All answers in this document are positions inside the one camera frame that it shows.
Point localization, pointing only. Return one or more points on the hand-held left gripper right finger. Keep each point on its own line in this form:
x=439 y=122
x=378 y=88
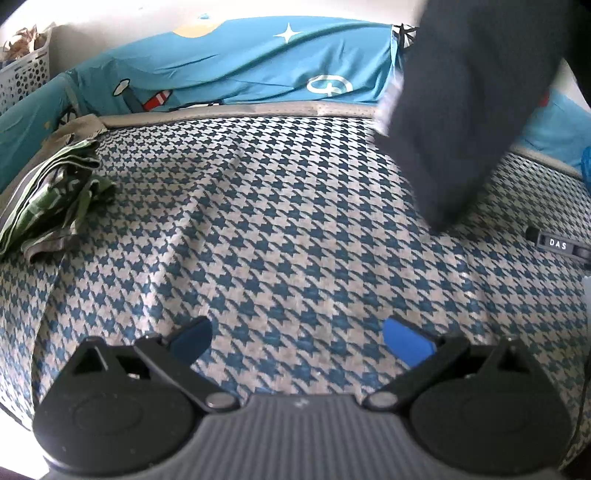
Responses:
x=406 y=341

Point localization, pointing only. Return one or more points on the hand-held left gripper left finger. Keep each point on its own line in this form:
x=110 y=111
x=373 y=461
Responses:
x=194 y=339

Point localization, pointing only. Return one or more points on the black t-shirt with red print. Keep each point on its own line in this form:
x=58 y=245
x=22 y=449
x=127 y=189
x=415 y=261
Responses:
x=461 y=115

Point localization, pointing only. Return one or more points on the blue white houndstooth mat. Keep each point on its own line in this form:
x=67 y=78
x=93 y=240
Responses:
x=277 y=230

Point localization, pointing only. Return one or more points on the green striped garment pile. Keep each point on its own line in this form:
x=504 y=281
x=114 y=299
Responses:
x=46 y=194

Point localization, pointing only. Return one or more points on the olive cloth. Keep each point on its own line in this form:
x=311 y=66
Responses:
x=78 y=129

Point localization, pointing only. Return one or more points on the blue printed bed sheet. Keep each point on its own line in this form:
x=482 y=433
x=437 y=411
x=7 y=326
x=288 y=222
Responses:
x=240 y=69

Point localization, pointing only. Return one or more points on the white perforated plastic basket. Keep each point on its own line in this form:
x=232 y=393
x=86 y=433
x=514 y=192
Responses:
x=23 y=78

